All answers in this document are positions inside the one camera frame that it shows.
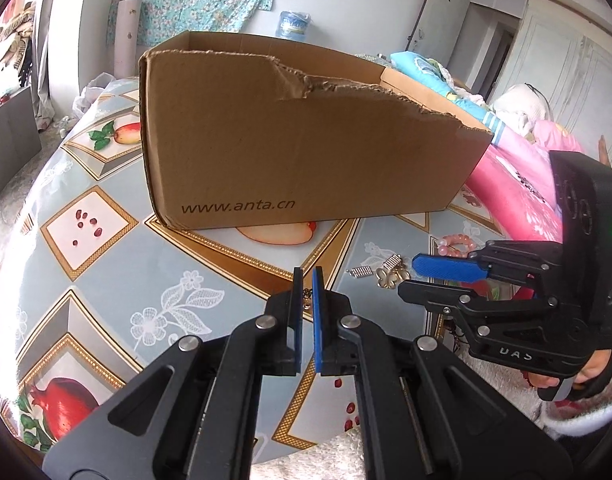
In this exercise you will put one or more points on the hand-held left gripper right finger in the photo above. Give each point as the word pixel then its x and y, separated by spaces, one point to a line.
pixel 317 320

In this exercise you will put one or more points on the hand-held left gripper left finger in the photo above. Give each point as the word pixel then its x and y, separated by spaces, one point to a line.
pixel 297 310

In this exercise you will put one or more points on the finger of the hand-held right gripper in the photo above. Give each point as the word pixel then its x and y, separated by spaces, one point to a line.
pixel 441 266
pixel 436 295

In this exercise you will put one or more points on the silver hair clips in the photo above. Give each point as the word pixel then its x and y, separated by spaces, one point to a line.
pixel 392 262

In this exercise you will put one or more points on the gold flower earring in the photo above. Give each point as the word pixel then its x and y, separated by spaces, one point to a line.
pixel 388 279

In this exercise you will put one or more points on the silver spring earring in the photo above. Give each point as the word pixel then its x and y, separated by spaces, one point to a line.
pixel 360 271

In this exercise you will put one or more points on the brown cardboard box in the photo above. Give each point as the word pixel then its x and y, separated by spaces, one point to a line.
pixel 286 150

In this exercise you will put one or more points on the person's right forearm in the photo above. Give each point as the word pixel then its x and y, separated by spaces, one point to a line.
pixel 586 417

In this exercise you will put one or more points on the person's right hand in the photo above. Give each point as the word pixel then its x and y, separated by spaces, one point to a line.
pixel 596 365

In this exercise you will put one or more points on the white fluffy robe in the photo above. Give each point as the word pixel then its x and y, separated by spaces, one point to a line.
pixel 496 385

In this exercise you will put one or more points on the fruit print tablecloth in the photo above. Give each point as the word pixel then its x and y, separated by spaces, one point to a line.
pixel 136 270

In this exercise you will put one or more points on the white knit cloth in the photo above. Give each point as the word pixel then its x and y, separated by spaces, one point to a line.
pixel 521 107

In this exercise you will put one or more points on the blue cartoon pillow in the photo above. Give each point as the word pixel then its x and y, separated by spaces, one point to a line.
pixel 436 72

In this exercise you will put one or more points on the white wardrobe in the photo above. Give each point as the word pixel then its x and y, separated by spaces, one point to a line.
pixel 571 70

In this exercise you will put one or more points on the white door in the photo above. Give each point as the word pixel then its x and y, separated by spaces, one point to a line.
pixel 443 15

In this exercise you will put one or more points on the blue water jug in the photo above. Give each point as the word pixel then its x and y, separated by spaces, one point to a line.
pixel 293 26

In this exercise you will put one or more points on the white plastic bag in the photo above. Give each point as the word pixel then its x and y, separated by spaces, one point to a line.
pixel 93 94

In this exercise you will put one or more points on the white paper roll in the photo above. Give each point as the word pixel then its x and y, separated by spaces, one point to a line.
pixel 127 35

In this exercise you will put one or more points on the dark grey cabinet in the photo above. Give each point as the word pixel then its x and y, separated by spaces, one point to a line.
pixel 11 145

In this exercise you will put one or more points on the pile of patterned cloth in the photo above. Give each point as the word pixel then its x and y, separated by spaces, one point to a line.
pixel 11 50

